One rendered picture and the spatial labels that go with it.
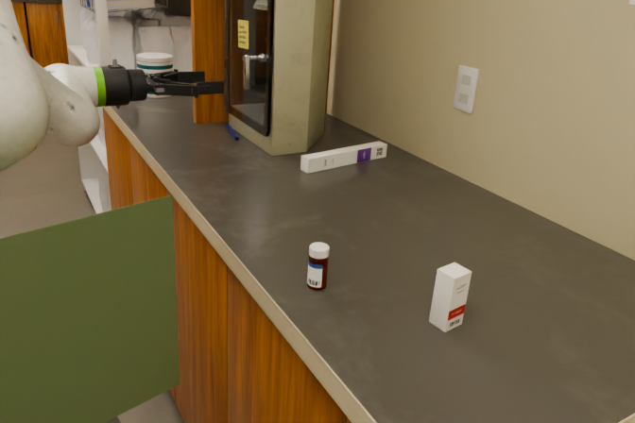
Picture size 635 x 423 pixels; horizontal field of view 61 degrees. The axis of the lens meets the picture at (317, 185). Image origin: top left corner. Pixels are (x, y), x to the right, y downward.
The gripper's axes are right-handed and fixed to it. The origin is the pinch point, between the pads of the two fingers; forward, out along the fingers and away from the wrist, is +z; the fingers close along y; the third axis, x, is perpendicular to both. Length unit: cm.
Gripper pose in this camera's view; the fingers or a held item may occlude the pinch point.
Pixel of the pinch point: (209, 81)
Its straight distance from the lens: 144.3
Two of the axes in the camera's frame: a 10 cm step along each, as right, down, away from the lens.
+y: -5.1, -3.5, 7.9
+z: 8.6, -1.4, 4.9
